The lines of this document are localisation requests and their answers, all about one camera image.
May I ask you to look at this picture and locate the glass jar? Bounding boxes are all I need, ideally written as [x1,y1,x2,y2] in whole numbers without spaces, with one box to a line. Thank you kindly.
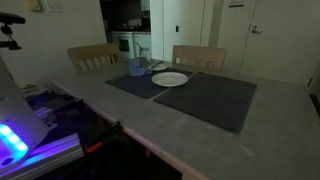
[140,47,150,60]

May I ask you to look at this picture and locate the large white plate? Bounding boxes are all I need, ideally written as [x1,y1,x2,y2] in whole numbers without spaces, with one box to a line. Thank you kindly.
[151,72,189,87]

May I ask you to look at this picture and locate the white kitchen oven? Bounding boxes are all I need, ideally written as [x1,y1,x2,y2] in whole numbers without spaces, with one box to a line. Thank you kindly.
[112,31,134,59]

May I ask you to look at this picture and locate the dark placemat far side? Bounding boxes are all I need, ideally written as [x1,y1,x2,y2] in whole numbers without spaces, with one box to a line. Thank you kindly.
[154,72,257,134]

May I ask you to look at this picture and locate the blue towel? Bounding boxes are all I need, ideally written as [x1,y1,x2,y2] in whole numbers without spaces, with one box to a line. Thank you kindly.
[129,58,152,77]

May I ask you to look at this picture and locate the orange black clamp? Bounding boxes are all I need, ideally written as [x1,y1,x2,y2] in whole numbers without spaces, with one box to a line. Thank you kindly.
[83,121,123,154]

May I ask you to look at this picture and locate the metal spoon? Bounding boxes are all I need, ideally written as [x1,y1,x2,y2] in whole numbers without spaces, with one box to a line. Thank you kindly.
[151,61,164,69]

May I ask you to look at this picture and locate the white door with handle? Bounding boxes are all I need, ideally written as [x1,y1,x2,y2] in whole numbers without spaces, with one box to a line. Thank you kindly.
[240,0,320,85]

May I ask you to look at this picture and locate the dark placemat near jar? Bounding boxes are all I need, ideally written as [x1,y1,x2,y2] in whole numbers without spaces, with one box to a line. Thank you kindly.
[107,68,192,99]

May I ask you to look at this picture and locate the small white saucer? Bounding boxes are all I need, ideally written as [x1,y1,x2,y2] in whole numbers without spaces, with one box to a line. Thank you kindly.
[148,64,168,71]

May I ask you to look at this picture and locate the wooden chair by jar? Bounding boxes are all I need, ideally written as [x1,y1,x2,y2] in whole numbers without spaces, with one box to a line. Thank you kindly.
[67,43,122,72]

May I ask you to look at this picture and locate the camera on tripod mount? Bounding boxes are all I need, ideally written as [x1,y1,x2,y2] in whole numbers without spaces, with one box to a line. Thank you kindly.
[0,12,26,50]

